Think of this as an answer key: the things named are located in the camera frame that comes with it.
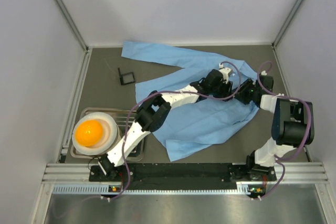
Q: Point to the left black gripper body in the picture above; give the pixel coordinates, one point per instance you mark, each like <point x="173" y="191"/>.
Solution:
<point x="227" y="86"/>

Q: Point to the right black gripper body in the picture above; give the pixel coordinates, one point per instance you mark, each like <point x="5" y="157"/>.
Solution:
<point x="238" y="93"/>

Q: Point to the light blue button shirt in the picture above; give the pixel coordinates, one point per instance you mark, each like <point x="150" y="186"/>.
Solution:
<point x="192" y="127"/>

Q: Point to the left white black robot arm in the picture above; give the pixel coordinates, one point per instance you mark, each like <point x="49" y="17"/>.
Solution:
<point x="152" y="112"/>

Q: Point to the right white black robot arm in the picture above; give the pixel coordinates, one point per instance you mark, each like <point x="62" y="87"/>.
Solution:
<point x="292" y="123"/>

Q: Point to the white bowl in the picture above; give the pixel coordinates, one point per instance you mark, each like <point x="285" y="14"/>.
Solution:
<point x="111" y="134"/>

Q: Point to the orange ball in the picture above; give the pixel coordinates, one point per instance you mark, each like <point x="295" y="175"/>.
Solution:
<point x="89" y="133"/>

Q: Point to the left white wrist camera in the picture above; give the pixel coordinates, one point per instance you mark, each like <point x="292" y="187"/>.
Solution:
<point x="225" y="71"/>

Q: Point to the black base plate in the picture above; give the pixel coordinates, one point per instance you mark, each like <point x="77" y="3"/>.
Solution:
<point x="194" y="176"/>

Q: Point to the small black frame stand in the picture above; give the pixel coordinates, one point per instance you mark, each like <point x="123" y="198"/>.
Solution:
<point x="126" y="78"/>

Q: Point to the grey slotted cable duct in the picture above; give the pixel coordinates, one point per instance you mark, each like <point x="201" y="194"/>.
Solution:
<point x="91" y="189"/>

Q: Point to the aluminium frame rail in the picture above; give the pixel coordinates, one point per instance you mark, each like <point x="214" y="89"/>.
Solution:
<point x="296" y="173"/>

